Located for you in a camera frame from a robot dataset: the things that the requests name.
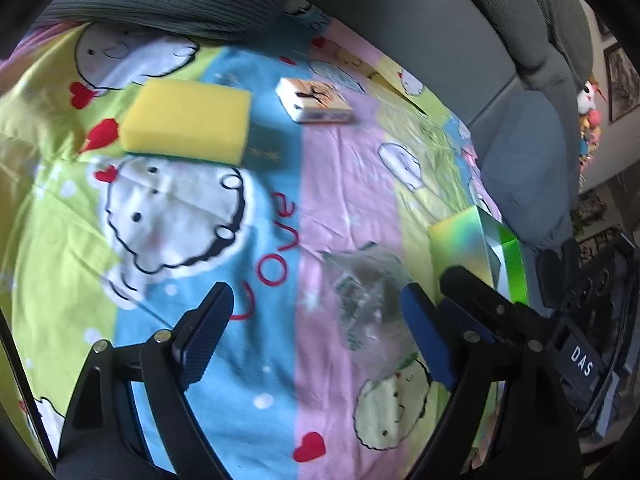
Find small white orange card box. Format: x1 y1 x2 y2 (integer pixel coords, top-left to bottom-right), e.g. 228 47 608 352
276 77 357 125

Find colourful plush toys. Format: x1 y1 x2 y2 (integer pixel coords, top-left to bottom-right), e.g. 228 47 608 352
575 80 607 163

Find grey ribbed pillow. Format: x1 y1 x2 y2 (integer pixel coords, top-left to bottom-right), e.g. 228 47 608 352
440 0 596 93

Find green cardboard box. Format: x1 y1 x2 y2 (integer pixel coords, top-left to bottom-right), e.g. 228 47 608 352
427 205 531 306

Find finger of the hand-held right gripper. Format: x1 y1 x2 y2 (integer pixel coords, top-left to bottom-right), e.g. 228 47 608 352
439 299 497 344
440 265 557 345

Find smooth grey cushion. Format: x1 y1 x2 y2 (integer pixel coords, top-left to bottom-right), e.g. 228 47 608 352
477 85 578 253

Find clear plastic bag green print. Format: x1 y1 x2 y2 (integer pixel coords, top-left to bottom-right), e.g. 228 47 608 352
320 242 426 376

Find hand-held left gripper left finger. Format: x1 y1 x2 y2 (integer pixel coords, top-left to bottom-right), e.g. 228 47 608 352
54 281 236 480

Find grey sofa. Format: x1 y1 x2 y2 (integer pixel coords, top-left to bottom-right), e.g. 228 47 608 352
280 0 526 126

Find framed wall picture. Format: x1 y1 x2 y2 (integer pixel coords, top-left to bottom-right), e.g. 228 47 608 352
602 45 640 122

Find dark wooden furniture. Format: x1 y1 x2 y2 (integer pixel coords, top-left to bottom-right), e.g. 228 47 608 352
570 175 632 253

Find colourful cartoon printed blanket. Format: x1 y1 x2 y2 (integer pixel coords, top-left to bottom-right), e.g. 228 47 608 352
0 2 506 480

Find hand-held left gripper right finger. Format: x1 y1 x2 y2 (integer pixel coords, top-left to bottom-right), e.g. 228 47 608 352
401 283 584 480

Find yellow and green sponge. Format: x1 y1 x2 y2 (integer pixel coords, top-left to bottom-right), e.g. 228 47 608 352
119 78 252 167

